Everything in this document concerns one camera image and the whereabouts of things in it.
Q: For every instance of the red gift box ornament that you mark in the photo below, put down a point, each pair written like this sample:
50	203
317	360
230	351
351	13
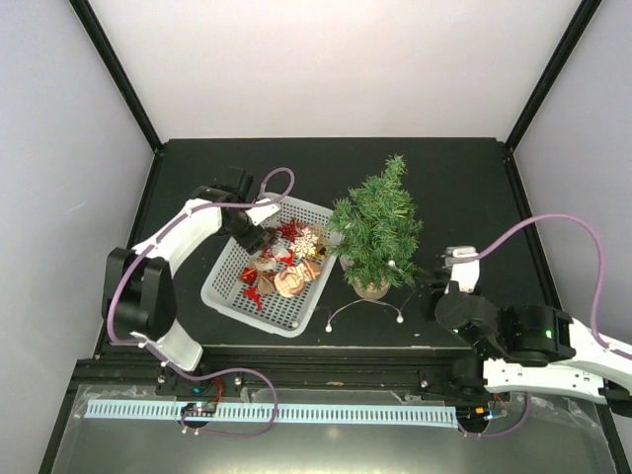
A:
249	276

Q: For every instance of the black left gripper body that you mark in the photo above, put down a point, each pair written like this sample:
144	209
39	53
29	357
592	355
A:
249	242

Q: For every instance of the red reindeer ornament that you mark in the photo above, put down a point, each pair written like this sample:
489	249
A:
252	294

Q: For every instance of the white perforated plastic basket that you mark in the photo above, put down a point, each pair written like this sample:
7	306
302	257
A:
286	317

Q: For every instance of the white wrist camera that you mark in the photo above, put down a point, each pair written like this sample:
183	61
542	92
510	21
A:
264	209
464	268

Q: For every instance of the red star ornament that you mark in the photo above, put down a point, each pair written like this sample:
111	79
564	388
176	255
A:
291	229

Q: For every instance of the wooden santa ornament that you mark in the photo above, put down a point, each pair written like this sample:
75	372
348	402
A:
293	279

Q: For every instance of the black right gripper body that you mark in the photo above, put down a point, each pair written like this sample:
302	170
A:
451	283

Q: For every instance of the white snowflake ornament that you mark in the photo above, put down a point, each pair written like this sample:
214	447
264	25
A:
305	244

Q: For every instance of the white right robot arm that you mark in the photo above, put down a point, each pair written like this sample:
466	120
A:
532	348

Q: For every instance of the white slotted cable duct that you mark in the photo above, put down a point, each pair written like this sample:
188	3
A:
312	414

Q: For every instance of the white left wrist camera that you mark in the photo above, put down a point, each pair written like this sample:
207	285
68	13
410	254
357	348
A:
264	209

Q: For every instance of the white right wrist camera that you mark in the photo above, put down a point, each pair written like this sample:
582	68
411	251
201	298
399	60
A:
464	268

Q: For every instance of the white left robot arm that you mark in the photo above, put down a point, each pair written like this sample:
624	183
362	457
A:
139	300

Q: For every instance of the small green christmas tree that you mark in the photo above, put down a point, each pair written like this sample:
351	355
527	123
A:
379	230

